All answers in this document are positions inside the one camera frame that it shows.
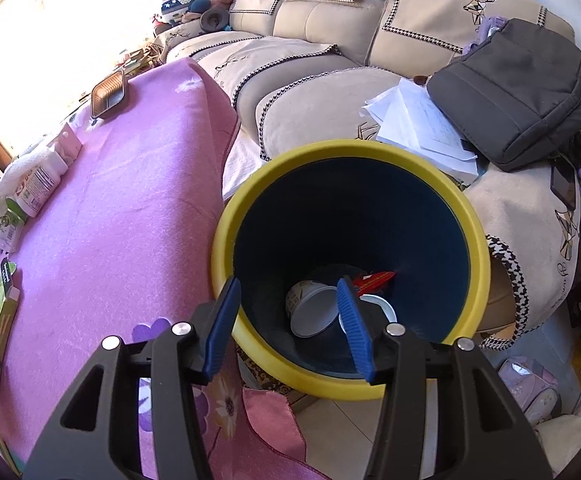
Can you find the yellow rimmed blue trash bin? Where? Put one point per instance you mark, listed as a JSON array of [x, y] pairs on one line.
[[360, 200]]

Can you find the beige sofa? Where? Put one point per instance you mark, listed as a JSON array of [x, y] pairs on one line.
[[320, 20]]

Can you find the white bottle green label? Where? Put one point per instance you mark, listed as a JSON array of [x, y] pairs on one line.
[[38, 190]]

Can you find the purple cloth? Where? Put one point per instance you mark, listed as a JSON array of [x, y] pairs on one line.
[[485, 30]]

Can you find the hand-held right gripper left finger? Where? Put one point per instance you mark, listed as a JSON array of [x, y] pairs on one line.
[[223, 325]]

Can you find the pink white carton box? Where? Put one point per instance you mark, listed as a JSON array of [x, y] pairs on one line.
[[68, 141]]

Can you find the grey backpack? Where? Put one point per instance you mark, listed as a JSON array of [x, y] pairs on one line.
[[515, 85]]

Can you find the white paper cup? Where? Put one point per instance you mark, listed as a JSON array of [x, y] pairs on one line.
[[310, 310]]

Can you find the white fluffy cushion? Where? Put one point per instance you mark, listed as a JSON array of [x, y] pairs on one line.
[[570, 435]]

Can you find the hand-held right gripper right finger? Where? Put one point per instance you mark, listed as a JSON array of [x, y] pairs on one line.
[[353, 325]]

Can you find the pink floral tablecloth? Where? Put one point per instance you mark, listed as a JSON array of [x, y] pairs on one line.
[[120, 210]]

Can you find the white folded cloth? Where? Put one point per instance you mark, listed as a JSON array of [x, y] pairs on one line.
[[243, 160]]

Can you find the pile of books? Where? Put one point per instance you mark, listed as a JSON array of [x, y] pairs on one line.
[[140, 55]]

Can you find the small white bottle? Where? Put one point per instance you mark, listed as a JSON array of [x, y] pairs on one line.
[[8, 225]]

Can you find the white foam net sleeve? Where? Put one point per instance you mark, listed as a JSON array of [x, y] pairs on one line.
[[25, 165]]

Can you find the pink school backpack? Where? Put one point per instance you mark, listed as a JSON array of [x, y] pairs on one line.
[[525, 385]]

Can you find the stack of white papers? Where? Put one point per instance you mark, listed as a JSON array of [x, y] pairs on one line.
[[420, 120]]

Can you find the black phone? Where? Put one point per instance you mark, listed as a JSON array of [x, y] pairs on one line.
[[562, 180]]

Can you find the red snack wrapper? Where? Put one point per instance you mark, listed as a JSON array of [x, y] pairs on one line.
[[378, 280]]

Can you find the grey neck pillow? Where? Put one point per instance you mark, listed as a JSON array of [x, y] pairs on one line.
[[214, 19]]

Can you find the brown food tray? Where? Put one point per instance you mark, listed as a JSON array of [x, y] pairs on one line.
[[108, 92]]

